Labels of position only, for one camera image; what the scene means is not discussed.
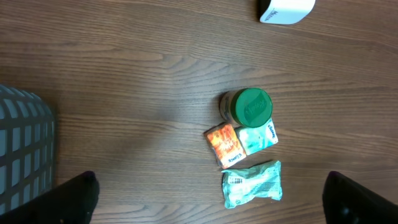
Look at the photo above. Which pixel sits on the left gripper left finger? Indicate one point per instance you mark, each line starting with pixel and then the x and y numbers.
pixel 72 202

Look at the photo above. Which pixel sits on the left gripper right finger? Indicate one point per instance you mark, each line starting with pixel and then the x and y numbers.
pixel 346 201

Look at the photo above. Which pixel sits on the teal packet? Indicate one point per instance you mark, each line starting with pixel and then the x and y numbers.
pixel 240 186

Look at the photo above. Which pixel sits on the orange snack packet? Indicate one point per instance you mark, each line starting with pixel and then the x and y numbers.
pixel 226 145

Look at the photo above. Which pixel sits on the green lidded jar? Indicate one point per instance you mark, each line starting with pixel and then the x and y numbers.
pixel 247 107

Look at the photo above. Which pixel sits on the white barcode scanner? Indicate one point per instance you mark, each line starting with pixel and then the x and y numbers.
pixel 284 12

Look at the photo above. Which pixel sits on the grey plastic mesh basket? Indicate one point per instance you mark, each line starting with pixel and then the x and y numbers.
pixel 27 147

